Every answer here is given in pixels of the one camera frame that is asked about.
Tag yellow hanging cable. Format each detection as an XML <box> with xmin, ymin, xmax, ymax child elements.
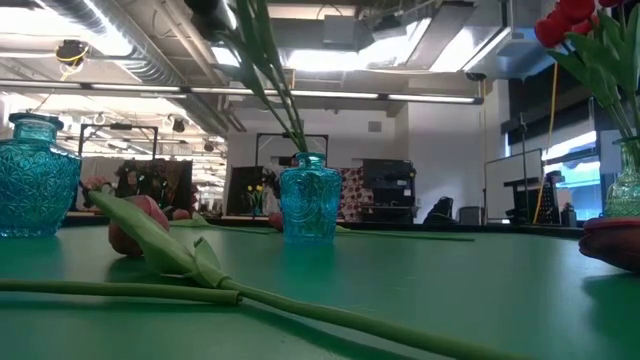
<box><xmin>531</xmin><ymin>62</ymin><xmax>560</xmax><ymax>225</ymax></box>

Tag bright window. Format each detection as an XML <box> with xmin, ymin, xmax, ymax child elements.
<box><xmin>542</xmin><ymin>130</ymin><xmax>604</xmax><ymax>221</ymax></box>

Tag green glass vase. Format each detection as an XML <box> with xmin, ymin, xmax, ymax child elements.
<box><xmin>604</xmin><ymin>134</ymin><xmax>640</xmax><ymax>220</ymax></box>

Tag black ceiling camera yellow cable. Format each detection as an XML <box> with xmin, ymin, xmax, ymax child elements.
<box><xmin>53</xmin><ymin>38</ymin><xmax>92</xmax><ymax>69</ymax></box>

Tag narrow blue glass vase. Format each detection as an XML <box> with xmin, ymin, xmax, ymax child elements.
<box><xmin>278</xmin><ymin>152</ymin><xmax>344</xmax><ymax>246</ymax></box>

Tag corrugated silver ceiling duct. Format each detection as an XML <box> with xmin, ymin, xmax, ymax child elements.
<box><xmin>42</xmin><ymin>0</ymin><xmax>246</xmax><ymax>136</ymax></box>

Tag long ceiling light bar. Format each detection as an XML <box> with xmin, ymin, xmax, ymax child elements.
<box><xmin>0</xmin><ymin>78</ymin><xmax>485</xmax><ymax>106</ymax></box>

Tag wide blue star-cut glass vase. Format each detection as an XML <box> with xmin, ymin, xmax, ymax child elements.
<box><xmin>0</xmin><ymin>112</ymin><xmax>82</xmax><ymax>239</ymax></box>

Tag rectangular silver ceiling duct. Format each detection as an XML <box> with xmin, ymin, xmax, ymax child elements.
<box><xmin>404</xmin><ymin>0</ymin><xmax>611</xmax><ymax>81</ymax></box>

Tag yellow flowers in vase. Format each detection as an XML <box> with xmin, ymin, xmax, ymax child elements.
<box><xmin>244</xmin><ymin>183</ymin><xmax>266</xmax><ymax>217</ymax></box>

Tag dark purple artificial tulip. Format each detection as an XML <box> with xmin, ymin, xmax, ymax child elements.
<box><xmin>184</xmin><ymin>0</ymin><xmax>307</xmax><ymax>154</ymax></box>
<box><xmin>0</xmin><ymin>278</ymin><xmax>243</xmax><ymax>307</ymax></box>

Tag white board on stand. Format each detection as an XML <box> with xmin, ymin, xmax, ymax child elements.
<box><xmin>483</xmin><ymin>147</ymin><xmax>544</xmax><ymax>221</ymax></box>

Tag pink artificial tulip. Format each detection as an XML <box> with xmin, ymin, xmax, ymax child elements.
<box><xmin>578</xmin><ymin>216</ymin><xmax>640</xmax><ymax>274</ymax></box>
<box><xmin>88</xmin><ymin>191</ymin><xmax>536</xmax><ymax>360</ymax></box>
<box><xmin>268</xmin><ymin>212</ymin><xmax>476</xmax><ymax>243</ymax></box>

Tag pink flower bouquet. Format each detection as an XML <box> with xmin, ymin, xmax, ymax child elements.
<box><xmin>82</xmin><ymin>174</ymin><xmax>114</xmax><ymax>194</ymax></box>

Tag gray ceiling box unit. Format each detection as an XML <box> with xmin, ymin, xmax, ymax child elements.
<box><xmin>323</xmin><ymin>14</ymin><xmax>357</xmax><ymax>51</ymax></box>

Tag black equipment rack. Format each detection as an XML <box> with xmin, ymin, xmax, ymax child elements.
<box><xmin>503</xmin><ymin>169</ymin><xmax>564</xmax><ymax>225</ymax></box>

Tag black overhead frame rig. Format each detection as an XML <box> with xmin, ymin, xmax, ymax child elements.
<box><xmin>77</xmin><ymin>122</ymin><xmax>160</xmax><ymax>162</ymax></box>
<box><xmin>254</xmin><ymin>131</ymin><xmax>330</xmax><ymax>169</ymax></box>

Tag floral patterned cloth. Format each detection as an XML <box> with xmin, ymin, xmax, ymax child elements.
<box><xmin>338</xmin><ymin>166</ymin><xmax>375</xmax><ymax>223</ymax></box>

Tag black upright panel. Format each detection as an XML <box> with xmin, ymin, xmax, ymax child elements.
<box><xmin>225</xmin><ymin>165</ymin><xmax>267</xmax><ymax>217</ymax></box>

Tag black tripod pole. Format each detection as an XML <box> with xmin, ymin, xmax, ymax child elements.
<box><xmin>516</xmin><ymin>112</ymin><xmax>532</xmax><ymax>225</ymax></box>

